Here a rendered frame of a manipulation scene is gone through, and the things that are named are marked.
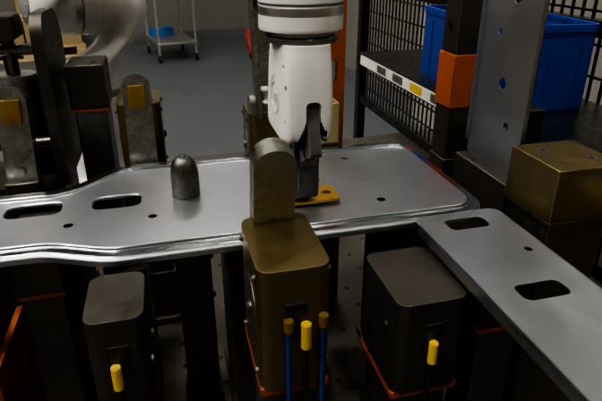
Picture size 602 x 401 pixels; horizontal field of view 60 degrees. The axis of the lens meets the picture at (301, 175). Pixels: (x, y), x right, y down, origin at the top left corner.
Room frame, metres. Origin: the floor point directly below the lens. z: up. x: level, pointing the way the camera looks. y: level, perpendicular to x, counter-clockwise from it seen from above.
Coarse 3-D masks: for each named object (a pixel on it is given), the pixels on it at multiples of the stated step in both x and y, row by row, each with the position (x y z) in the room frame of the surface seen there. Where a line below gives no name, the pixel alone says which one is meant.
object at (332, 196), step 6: (324, 186) 0.56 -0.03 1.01; (330, 186) 0.56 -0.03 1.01; (318, 192) 0.54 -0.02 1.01; (330, 192) 0.55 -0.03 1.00; (336, 192) 0.54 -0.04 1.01; (306, 198) 0.53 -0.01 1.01; (312, 198) 0.53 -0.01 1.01; (318, 198) 0.53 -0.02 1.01; (324, 198) 0.53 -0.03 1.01; (330, 198) 0.53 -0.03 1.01; (336, 198) 0.53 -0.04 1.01; (300, 204) 0.52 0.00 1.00
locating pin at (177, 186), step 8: (176, 160) 0.55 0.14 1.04; (184, 160) 0.55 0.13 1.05; (192, 160) 0.55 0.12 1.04; (176, 168) 0.54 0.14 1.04; (184, 168) 0.54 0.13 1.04; (192, 168) 0.55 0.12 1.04; (176, 176) 0.54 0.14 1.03; (184, 176) 0.54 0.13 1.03; (192, 176) 0.54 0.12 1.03; (176, 184) 0.54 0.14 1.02; (184, 184) 0.54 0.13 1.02; (192, 184) 0.54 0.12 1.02; (176, 192) 0.54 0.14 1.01; (184, 192) 0.54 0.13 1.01; (192, 192) 0.54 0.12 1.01
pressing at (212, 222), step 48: (384, 144) 0.71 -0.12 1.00; (48, 192) 0.55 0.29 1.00; (96, 192) 0.56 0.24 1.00; (144, 192) 0.56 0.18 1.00; (240, 192) 0.56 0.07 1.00; (384, 192) 0.56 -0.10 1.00; (432, 192) 0.56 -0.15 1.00; (0, 240) 0.45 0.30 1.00; (48, 240) 0.45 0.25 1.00; (96, 240) 0.45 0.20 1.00; (144, 240) 0.45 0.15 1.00; (192, 240) 0.45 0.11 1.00
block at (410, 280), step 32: (384, 256) 0.45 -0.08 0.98; (416, 256) 0.45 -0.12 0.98; (384, 288) 0.40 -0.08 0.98; (416, 288) 0.40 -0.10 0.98; (448, 288) 0.40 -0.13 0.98; (384, 320) 0.39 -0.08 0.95; (416, 320) 0.37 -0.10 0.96; (448, 320) 0.38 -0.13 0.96; (384, 352) 0.39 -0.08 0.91; (416, 352) 0.37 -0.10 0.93; (448, 352) 0.38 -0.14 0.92; (384, 384) 0.39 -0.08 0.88; (416, 384) 0.37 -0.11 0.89; (448, 384) 0.39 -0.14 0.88
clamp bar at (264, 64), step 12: (252, 0) 0.73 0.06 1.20; (252, 12) 0.72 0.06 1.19; (252, 24) 0.72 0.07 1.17; (252, 36) 0.72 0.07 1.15; (252, 48) 0.73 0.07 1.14; (264, 48) 0.73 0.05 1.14; (252, 60) 0.73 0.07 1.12; (264, 60) 0.73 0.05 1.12; (264, 72) 0.73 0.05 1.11; (264, 84) 0.72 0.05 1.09
